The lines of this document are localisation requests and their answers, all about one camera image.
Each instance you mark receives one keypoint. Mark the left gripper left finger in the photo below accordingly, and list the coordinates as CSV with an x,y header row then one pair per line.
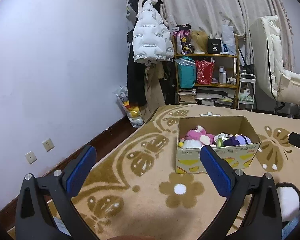
x,y
33,218

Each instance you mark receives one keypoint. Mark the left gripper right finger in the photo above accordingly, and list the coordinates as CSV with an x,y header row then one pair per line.
x,y
262,219

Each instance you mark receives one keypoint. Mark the purple white-haired doll plush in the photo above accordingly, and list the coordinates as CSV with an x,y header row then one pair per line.
x,y
237,140

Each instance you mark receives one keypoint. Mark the green tissue pack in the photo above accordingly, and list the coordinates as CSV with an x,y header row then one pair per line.
x,y
220,138

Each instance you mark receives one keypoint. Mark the pink bear plush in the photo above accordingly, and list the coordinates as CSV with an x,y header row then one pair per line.
x,y
200,134

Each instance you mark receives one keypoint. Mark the white fluffy pompom plush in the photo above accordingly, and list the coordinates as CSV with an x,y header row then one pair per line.
x,y
190,144

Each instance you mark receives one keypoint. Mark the black white plush slipper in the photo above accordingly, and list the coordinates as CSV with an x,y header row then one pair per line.
x,y
289,198

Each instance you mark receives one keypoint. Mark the white reclining chair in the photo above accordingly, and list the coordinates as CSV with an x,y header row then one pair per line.
x,y
279,84

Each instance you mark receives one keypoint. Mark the white metal cart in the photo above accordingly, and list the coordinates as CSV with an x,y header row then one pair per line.
x,y
246,95

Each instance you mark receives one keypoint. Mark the beige brown patterned carpet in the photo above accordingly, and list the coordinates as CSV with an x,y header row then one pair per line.
x,y
135,192

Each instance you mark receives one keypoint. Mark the cardboard box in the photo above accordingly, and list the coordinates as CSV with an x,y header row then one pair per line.
x,y
187,160

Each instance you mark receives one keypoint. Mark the wooden shelf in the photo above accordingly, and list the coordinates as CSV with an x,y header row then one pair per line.
x,y
223,90

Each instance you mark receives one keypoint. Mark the red gift bag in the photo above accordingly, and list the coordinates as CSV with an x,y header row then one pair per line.
x,y
204,70

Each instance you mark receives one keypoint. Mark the stack of books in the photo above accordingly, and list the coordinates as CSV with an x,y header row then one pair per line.
x,y
187,96

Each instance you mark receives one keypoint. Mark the black box with 40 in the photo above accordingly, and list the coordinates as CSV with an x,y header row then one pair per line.
x,y
214,46

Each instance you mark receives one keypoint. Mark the plastic bag of toys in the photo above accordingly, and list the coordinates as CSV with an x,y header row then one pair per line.
x,y
132,111

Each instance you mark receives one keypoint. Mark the teal bag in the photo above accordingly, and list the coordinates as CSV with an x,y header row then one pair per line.
x,y
186,72

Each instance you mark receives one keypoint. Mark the blonde wig head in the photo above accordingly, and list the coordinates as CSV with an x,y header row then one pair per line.
x,y
199,40

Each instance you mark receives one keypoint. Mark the black hanging garment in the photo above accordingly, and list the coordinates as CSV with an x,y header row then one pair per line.
x,y
135,77

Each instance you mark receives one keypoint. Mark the pink black printed bag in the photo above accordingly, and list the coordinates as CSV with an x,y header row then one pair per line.
x,y
182,35

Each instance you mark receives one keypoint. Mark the beige hanging coat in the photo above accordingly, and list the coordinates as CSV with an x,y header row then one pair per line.
x,y
153,90

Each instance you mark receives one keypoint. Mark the white puffer jacket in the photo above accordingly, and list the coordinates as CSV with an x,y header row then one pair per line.
x,y
151,38

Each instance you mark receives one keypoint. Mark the wall socket lower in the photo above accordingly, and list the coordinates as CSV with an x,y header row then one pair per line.
x,y
30,157

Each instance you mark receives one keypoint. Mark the wall socket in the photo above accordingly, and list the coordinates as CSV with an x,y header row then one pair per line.
x,y
48,144
30,157

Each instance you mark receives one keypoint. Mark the wall socket upper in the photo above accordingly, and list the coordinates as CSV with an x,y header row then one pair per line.
x,y
48,144

